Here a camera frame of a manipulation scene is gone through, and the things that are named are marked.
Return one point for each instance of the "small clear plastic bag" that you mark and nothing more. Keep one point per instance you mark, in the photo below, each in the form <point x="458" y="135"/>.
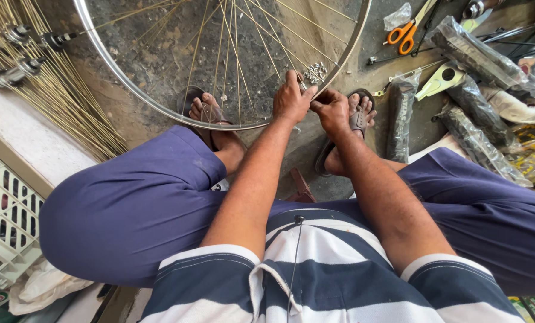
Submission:
<point x="397" y="16"/>

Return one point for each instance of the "brown sandal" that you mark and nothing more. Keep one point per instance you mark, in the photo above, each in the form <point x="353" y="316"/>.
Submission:
<point x="194" y="96"/>
<point x="358" y="122"/>

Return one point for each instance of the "white crumpled bag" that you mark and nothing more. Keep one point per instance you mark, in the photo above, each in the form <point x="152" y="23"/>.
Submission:
<point x="43" y="287"/>

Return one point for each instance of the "white wrapped mudguard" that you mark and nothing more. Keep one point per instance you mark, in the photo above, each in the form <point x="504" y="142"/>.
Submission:
<point x="518" y="107"/>

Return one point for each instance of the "bundle of brass-coloured spokes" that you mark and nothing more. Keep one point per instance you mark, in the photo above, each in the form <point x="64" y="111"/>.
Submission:
<point x="65" y="94"/>

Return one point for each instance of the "person's left foot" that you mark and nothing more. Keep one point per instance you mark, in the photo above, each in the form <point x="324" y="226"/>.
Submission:
<point x="222" y="134"/>

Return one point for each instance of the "red-brown stool leg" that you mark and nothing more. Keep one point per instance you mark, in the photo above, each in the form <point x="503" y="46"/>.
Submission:
<point x="301" y="188"/>

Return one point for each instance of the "silver hub part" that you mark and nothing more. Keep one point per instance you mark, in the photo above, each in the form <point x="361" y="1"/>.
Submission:
<point x="476" y="9"/>

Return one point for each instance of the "silver spoked bicycle wheel rim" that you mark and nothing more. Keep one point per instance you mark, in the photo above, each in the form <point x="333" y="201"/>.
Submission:
<point x="115" y="85"/>

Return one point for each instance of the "person's blue white striped shirt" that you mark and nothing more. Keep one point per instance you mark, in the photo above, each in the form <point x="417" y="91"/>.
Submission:
<point x="339" y="278"/>

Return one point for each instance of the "person's left hand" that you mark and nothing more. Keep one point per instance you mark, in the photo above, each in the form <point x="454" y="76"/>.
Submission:
<point x="289" y="101"/>

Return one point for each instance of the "person's right hand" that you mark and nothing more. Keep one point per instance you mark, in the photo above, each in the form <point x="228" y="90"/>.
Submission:
<point x="334" y="112"/>

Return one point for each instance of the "brown left sandal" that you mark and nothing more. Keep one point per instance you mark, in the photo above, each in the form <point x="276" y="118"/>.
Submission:
<point x="194" y="96"/>

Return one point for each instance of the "pile of silver spoke nipples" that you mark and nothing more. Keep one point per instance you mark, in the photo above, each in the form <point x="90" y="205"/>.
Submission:
<point x="316" y="72"/>

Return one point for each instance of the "white plastic crate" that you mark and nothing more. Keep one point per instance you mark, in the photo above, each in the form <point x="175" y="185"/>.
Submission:
<point x="5" y="220"/>

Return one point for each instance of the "person's blue trousers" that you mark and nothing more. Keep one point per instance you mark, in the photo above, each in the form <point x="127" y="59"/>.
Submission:
<point x="128" y="215"/>

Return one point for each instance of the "person's foot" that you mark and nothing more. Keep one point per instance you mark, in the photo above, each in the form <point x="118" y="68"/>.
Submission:
<point x="366" y="105"/>
<point x="222" y="134"/>

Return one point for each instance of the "black plastic-wrapped packet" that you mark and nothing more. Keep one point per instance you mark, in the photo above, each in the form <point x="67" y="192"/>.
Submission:
<point x="473" y="51"/>
<point x="478" y="143"/>
<point x="478" y="110"/>
<point x="401" y="119"/>

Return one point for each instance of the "heap of yellow packets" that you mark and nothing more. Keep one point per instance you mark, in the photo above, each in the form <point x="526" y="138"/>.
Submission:
<point x="534" y="152"/>

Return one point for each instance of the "silver wheel hub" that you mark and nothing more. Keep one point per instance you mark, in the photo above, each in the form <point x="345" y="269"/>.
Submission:
<point x="56" y="40"/>
<point x="8" y="78"/>
<point x="30" y="65"/>
<point x="17" y="32"/>

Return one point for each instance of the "brown right sandal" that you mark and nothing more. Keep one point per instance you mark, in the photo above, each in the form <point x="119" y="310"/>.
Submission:
<point x="358" y="122"/>

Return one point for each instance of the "person's right foot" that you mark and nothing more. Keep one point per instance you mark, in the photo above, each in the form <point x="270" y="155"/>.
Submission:
<point x="366" y="105"/>

